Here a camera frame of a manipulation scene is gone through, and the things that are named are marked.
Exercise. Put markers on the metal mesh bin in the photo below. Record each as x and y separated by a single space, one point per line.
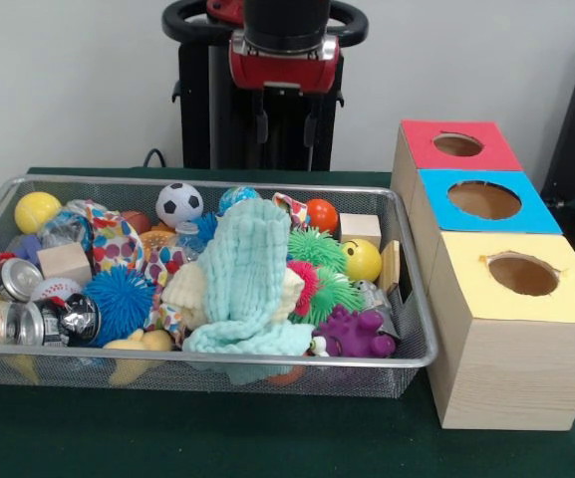
68 378

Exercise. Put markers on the cream fleece cloth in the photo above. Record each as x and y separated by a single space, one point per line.
185 294

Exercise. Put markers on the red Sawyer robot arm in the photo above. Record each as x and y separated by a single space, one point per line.
287 20

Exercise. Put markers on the black and white soccer ball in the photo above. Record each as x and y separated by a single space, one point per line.
179 201

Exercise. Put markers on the purple spiky monster toy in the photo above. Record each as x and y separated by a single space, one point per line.
357 333

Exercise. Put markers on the wooden three-hole box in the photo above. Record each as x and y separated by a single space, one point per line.
506 368

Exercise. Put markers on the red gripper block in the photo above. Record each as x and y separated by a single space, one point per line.
282 72

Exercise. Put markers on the green spiky ball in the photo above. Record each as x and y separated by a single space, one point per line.
317 246

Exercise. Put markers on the mint green muslin cloth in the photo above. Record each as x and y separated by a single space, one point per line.
242 279

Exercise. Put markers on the yellow tennis ball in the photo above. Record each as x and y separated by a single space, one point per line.
37 211

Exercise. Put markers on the dark green table cloth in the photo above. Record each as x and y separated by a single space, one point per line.
217 438

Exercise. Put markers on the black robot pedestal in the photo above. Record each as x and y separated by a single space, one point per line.
202 109

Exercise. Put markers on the yellow duck plush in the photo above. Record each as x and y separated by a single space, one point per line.
152 341

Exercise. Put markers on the white baseball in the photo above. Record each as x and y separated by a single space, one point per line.
58 290

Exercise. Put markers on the large blue spiky ball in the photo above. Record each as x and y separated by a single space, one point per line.
120 299

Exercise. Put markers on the orange-red smooth ball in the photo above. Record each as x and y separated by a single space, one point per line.
322 214

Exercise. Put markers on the yellow smiley ball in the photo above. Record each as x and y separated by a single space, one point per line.
362 259

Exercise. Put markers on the pink spiky ball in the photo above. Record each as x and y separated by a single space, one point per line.
307 286

